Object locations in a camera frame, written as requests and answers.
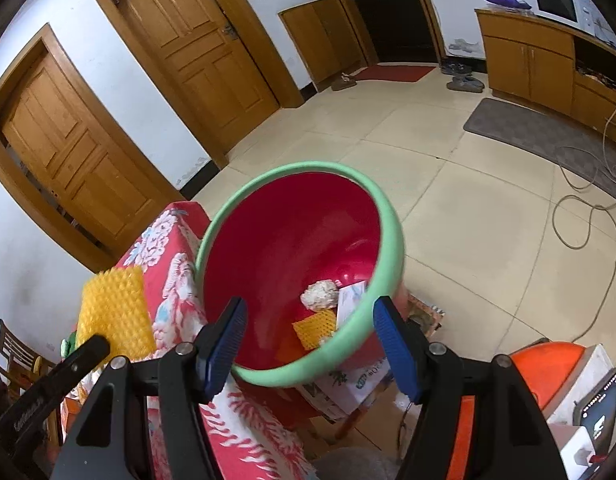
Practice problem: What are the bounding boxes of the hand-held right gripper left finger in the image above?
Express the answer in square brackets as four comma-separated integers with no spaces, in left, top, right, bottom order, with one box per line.
[53,296,249,480]

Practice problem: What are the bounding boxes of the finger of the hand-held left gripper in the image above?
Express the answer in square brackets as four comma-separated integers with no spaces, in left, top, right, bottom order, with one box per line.
[0,334,112,461]

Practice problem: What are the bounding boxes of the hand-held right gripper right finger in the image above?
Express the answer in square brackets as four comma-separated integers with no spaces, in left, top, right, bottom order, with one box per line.
[372,296,568,480]

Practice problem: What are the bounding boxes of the large yellow spiky foam sheet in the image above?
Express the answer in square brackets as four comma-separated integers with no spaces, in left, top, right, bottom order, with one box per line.
[77,265,157,361]

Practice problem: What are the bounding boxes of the red basin with green rim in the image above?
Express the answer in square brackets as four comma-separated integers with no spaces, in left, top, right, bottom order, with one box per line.
[194,161,409,389]

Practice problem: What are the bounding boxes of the green toy bell pepper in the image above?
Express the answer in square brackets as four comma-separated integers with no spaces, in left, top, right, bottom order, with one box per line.
[60,329,81,358]

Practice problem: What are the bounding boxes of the brown printed box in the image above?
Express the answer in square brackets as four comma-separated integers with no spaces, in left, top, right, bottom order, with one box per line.
[405,292,446,336]

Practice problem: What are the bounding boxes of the white printed cardboard box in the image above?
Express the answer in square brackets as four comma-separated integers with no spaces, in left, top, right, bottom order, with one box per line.
[300,355,393,418]

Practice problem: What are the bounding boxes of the wooden chair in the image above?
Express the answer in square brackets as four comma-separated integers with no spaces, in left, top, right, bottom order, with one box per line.
[0,319,64,441]

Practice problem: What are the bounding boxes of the white paper packet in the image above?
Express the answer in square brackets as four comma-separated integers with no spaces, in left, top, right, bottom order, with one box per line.
[336,281,369,328]

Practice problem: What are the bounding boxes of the small yellow spiky foam sheet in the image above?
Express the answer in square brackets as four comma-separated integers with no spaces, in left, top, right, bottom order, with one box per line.
[293,309,337,351]

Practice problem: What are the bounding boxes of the red floral tablecloth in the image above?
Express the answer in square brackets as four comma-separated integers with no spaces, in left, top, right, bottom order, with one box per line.
[113,201,319,480]

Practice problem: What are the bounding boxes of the white crumpled paper ball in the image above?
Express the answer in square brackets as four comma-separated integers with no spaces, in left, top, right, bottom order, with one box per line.
[300,280,337,311]

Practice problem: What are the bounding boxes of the grey cloth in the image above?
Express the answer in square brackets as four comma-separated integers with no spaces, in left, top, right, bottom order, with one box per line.
[310,446,406,480]

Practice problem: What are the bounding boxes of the orange plastic stool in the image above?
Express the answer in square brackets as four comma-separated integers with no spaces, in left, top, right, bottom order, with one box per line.
[458,341,586,480]

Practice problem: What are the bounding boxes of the small white device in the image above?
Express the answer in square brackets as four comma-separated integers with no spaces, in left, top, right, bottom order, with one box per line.
[548,422,608,480]

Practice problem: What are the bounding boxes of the black smartphone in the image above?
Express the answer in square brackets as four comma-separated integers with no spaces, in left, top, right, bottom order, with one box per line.
[572,367,616,461]

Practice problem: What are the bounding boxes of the wooden panel door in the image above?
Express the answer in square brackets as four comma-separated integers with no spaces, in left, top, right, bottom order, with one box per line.
[89,0,305,170]
[0,22,183,273]

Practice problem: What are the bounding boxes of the grey floor mat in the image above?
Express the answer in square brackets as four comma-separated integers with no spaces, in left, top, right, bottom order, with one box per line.
[462,97,616,206]

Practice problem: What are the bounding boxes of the grey slipper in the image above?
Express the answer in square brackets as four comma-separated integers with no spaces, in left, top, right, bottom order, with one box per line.
[447,76,486,93]

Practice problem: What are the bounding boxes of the red doormat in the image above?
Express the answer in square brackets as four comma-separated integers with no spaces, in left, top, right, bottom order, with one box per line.
[354,64,437,83]

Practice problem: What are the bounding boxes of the wooden sideboard cabinet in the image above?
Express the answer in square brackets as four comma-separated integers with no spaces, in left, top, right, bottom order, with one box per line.
[475,7,616,148]

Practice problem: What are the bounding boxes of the black entrance door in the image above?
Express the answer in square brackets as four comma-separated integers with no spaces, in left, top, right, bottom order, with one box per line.
[315,0,446,66]

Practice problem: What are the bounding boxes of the white microwave oven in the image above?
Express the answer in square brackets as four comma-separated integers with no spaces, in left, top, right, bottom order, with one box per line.
[532,0,596,28]

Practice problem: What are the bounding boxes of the white floor cable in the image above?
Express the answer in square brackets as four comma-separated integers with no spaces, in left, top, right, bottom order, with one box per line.
[552,87,616,346]

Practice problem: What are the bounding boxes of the low wooden wall cabinet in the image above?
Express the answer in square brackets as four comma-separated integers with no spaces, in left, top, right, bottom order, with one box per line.
[278,0,379,95]

